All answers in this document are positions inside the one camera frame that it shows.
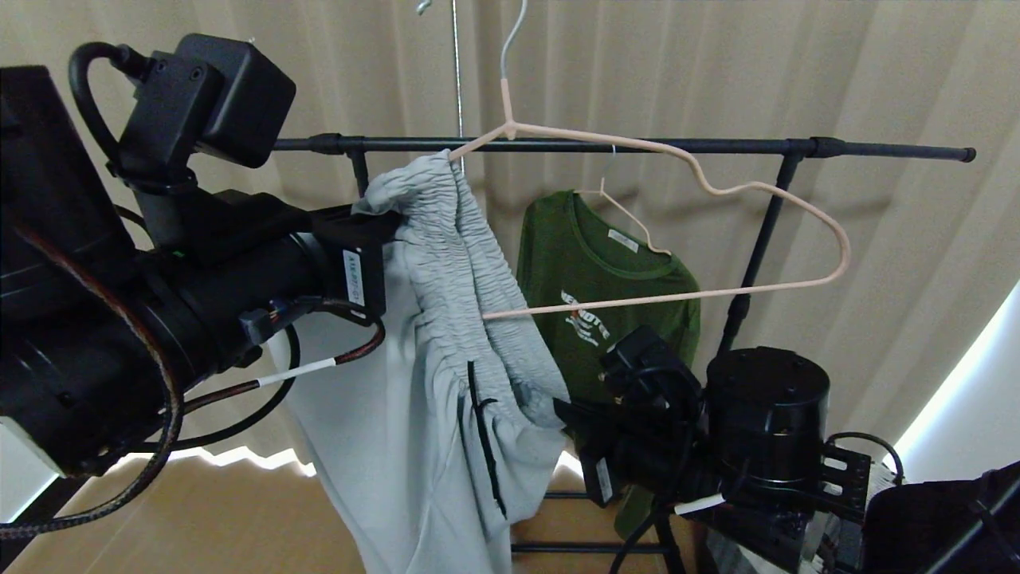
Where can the green long-sleeved shirt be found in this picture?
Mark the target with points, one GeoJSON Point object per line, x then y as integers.
{"type": "Point", "coordinates": [606, 263]}

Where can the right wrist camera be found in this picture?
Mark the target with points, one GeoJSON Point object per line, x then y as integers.
{"type": "Point", "coordinates": [645, 367]}

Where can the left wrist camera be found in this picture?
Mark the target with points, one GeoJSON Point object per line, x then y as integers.
{"type": "Point", "coordinates": [215, 96]}

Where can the beige curtain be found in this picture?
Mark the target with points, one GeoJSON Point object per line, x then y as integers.
{"type": "Point", "coordinates": [876, 64]}

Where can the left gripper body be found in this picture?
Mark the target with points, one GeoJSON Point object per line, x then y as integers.
{"type": "Point", "coordinates": [263, 279]}

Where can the black clothes rack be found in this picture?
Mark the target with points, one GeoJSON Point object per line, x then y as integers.
{"type": "Point", "coordinates": [757, 147]}

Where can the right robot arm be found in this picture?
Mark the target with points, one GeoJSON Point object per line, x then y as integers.
{"type": "Point", "coordinates": [765, 414]}

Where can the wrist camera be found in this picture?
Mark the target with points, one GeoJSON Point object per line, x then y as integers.
{"type": "Point", "coordinates": [645, 367]}
{"type": "Point", "coordinates": [215, 96]}

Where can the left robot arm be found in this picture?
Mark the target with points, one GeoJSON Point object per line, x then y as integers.
{"type": "Point", "coordinates": [64, 319]}

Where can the pink clothes hanger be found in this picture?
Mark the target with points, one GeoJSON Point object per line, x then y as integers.
{"type": "Point", "coordinates": [629, 219]}
{"type": "Point", "coordinates": [606, 142]}

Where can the white laundry basket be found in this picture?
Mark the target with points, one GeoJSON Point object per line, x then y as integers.
{"type": "Point", "coordinates": [883, 477]}

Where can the pale grey printed garment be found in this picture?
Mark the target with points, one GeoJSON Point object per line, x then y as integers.
{"type": "Point", "coordinates": [398, 446]}

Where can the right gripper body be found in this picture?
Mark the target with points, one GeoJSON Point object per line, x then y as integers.
{"type": "Point", "coordinates": [645, 454]}

